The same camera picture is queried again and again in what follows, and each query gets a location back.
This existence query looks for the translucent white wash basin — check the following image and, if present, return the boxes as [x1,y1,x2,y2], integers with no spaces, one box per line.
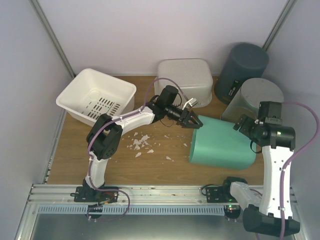
[154,58,213,108]

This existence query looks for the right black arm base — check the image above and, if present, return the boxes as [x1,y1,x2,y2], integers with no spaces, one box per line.
[200,184,237,203]

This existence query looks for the white debris pile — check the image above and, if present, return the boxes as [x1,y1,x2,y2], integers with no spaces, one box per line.
[126,132,157,158]

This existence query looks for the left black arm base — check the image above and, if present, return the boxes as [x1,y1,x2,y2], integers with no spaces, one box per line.
[70,185,119,205]

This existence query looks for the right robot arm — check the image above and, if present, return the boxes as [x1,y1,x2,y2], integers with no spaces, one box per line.
[221,101,301,239]

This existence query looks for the dark grey round bin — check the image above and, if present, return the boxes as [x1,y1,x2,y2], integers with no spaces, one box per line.
[214,42,270,105]

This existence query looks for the left aluminium frame post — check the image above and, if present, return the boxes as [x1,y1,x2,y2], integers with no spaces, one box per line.
[29,0,76,79]

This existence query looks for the aluminium frame post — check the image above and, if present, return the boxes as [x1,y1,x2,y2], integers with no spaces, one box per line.
[262,0,298,51]
[29,0,76,79]

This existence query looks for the green plastic bin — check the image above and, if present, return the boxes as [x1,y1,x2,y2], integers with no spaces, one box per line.
[189,115,256,170]

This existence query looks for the silver wire mesh bin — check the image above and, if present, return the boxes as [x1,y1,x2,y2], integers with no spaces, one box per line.
[220,78,284,123]

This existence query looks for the right aluminium frame post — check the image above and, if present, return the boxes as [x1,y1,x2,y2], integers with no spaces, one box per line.
[262,0,298,51]

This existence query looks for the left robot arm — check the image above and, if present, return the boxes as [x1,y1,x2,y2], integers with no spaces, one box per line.
[83,85,203,202]

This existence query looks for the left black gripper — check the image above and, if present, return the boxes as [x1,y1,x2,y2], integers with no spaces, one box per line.
[166,105,204,130]

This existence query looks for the aluminium front rail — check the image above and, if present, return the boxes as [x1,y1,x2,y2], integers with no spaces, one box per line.
[27,183,298,205]

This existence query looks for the grey slotted cable duct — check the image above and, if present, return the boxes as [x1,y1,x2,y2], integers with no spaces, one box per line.
[38,204,225,216]

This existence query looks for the white rectangular tub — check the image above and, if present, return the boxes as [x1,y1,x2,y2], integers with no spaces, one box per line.
[56,68,137,127]

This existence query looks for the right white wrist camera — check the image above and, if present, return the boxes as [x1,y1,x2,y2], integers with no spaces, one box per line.
[254,119,265,125]

